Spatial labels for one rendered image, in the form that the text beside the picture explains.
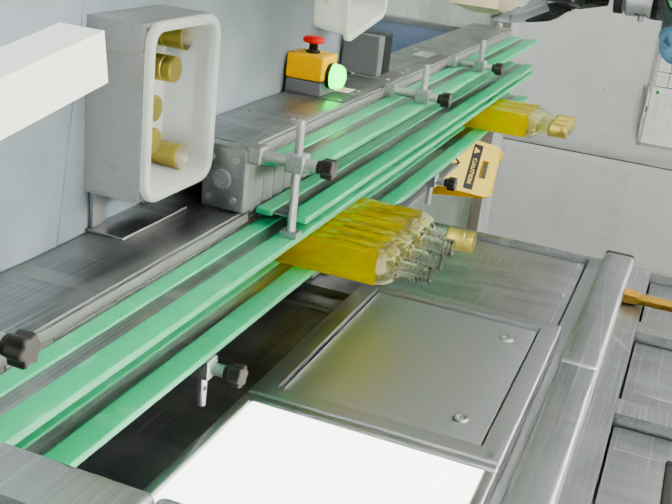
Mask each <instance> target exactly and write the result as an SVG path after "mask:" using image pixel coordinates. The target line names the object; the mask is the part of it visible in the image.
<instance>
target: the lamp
mask: <svg viewBox="0 0 672 504"><path fill-rule="evenodd" d="M345 81H346V69H345V68H344V67H343V66H342V65H338V64H335V63H330V64H329V65H328V67H327V69H326V72H325V78H324V82H325V86H326V88H329V89H340V88H342V87H343V86H344V84H345Z"/></svg>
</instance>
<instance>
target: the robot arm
mask: <svg viewBox="0 0 672 504"><path fill-rule="evenodd" d="M545 1H546V2H545ZM548 1H549V2H552V3H548ZM554 2H555V3H554ZM608 5H609V0H544V1H543V0H531V1H530V2H529V3H528V4H527V5H526V6H524V7H516V8H514V9H513V10H511V11H509V12H506V13H499V14H497V15H494V16H492V17H491V20H494V21H498V22H503V23H525V22H547V21H552V20H555V19H557V18H559V17H561V16H562V15H564V14H565V13H567V12H571V11H572V9H573V10H575V9H587V8H595V7H603V6H608ZM571 7H572V8H571ZM623 11H624V14H625V15H626V16H632V17H636V16H637V21H638V22H643V20H644V17H646V18H647V19H651V20H657V21H662V26H661V31H660V32H659V38H660V41H659V52H660V55H661V57H662V58H663V59H664V60H665V61H666V62H668V63H669V64H671V65H672V0H614V1H613V13H619V14H622V13H623Z"/></svg>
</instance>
